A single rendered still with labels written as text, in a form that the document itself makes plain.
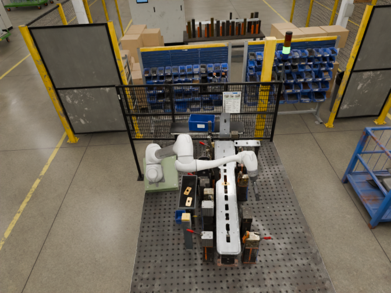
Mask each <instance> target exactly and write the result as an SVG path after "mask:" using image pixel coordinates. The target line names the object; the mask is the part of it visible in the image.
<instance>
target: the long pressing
mask: <svg viewBox="0 0 391 293"><path fill-rule="evenodd" d="M224 150H225V152H224ZM233 155H235V148H234V142H233V141H215V160H217V159H221V158H223V157H224V156H225V157H228V156H233ZM217 168H218V169H220V170H221V179H220V180H219V181H217V182H216V251H217V253H219V254H220V255H238V254H240V252H241V245H240V231H239V218H238V210H237V197H236V183H235V176H234V169H235V168H236V162H229V163H226V167H224V166H223V165H221V166H218V167H217ZM224 169H226V173H224V172H223V170H224ZM224 175H227V182H230V185H227V187H228V193H227V194H225V190H224V185H221V182H224ZM225 195H227V196H228V201H225ZM225 204H228V207H229V210H225ZM226 213H228V214H229V220H226V218H225V214H226ZM226 224H229V228H230V231H229V234H227V231H226ZM226 235H230V242H226Z"/></svg>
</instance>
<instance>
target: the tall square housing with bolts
mask: <svg viewBox="0 0 391 293"><path fill-rule="evenodd" d="M201 207H202V208H201V212H202V216H204V222H203V219H202V231H212V232H213V236H214V235H215V233H214V227H213V216H214V202H213V201H202V205H201ZM203 225H204V227H203Z"/></svg>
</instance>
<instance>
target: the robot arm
mask: <svg viewBox="0 0 391 293"><path fill-rule="evenodd" d="M175 155H177V156H178V160H176V161H175V169H176V170H178V171H182V172H194V171H200V170H204V169H210V168H213V167H218V166H221V165H224V164H226V163H229V162H239V163H240V164H244V165H245V167H246V168H247V173H248V176H249V179H250V180H251V181H252V184H253V189H254V195H255V198H256V201H259V200H260V199H259V195H258V189H257V179H258V169H257V166H258V164H257V157H256V155H255V153H254V152H253V151H243V152H239V153H238V154H237V155H233V156H228V157H225V158H221V159H217V160H210V161H208V160H197V159H193V142H192V139H191V137H190V136H189V135H188V134H181V135H179V136H178V138H177V141H176V142H175V143H174V144H173V145H170V146H167V147H164V148H160V146H159V145H158V144H149V145H148V146H147V149H146V152H145V159H146V173H145V176H146V178H147V179H148V180H149V185H151V184H154V183H155V184H156V187H159V183H160V182H163V183H164V182H165V178H164V174H163V166H161V162H162V160H163V159H164V158H167V157H170V156H175Z"/></svg>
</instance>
